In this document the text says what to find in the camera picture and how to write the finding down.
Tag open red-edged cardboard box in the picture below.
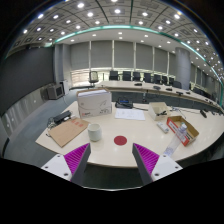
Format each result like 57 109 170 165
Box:
165 115 200 147

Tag grey box monitor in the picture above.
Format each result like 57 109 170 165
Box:
46 82 65 101

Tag brown paper envelope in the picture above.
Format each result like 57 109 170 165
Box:
46 116 91 149

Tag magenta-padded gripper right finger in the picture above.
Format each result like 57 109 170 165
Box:
131 142 184 186

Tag black power adapter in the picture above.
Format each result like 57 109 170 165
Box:
52 110 73 125

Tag black desk telephone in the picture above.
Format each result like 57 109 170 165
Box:
114 97 134 110

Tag white ceramic mug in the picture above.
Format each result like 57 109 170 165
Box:
87 123 103 143

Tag flat round red coaster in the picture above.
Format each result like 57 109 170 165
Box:
113 135 128 147

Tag white remote control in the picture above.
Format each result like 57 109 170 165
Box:
156 120 171 135

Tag large white cardboard box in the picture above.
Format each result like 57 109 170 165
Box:
76 87 113 119

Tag row of black office chairs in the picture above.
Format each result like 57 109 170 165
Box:
87 69 183 89

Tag round ceiling lights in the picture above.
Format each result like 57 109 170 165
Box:
19 0 224 78

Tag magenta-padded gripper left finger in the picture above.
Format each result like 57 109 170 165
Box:
40 142 92 187

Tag white paper sheet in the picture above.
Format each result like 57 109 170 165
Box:
114 107 147 122

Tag small open white box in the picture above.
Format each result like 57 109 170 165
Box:
147 101 171 122

